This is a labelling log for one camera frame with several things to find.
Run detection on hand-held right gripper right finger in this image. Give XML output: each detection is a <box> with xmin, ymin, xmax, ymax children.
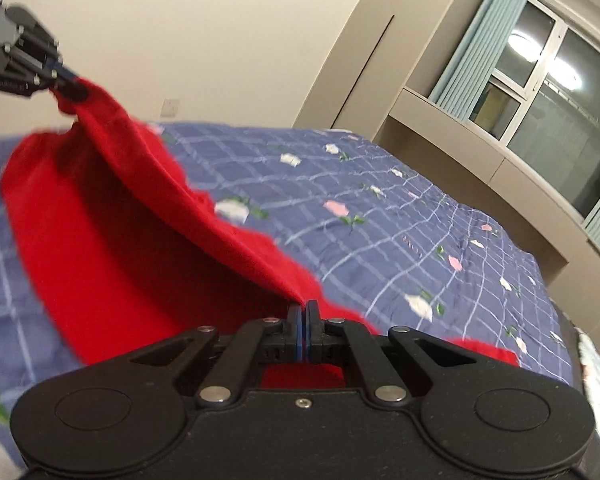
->
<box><xmin>304</xmin><ymin>299</ymin><xmax>477</xmax><ymax>407</ymax></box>

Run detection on window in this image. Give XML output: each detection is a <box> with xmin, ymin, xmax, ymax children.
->
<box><xmin>469</xmin><ymin>0</ymin><xmax>600</xmax><ymax>221</ymax></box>

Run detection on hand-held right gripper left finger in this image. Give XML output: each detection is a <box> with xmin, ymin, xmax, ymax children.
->
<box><xmin>129</xmin><ymin>303</ymin><xmax>305</xmax><ymax>407</ymax></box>

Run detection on red pants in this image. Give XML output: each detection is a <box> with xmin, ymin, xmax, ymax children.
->
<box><xmin>0</xmin><ymin>77</ymin><xmax>521</xmax><ymax>392</ymax></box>

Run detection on blue checked floral blanket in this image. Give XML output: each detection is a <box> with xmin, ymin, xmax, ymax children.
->
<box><xmin>0</xmin><ymin>120</ymin><xmax>579</xmax><ymax>472</ymax></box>

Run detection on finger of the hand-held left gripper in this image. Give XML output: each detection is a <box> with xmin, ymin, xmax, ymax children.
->
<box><xmin>5</xmin><ymin>5</ymin><xmax>79</xmax><ymax>84</ymax></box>
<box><xmin>2</xmin><ymin>47</ymin><xmax>90</xmax><ymax>102</ymax></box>

